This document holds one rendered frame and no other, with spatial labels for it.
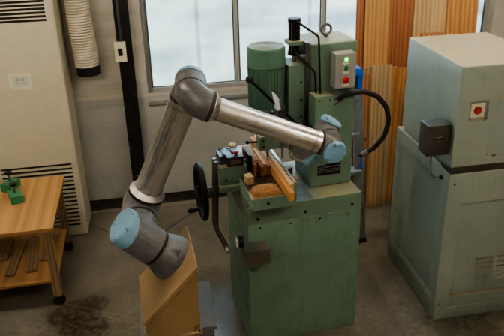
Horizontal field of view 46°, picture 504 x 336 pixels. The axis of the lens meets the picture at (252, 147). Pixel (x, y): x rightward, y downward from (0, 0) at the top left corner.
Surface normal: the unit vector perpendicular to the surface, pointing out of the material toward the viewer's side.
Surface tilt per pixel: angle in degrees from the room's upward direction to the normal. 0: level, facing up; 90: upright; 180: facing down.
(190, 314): 90
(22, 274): 0
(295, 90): 90
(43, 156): 90
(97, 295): 0
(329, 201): 90
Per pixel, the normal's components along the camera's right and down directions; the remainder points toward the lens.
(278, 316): 0.26, 0.38
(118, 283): -0.03, -0.91
